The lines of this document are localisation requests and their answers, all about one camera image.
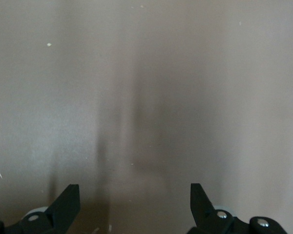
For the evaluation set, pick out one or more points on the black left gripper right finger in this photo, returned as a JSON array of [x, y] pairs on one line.
[[210, 221]]

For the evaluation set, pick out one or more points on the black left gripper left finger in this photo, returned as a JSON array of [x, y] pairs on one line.
[[61, 209]]

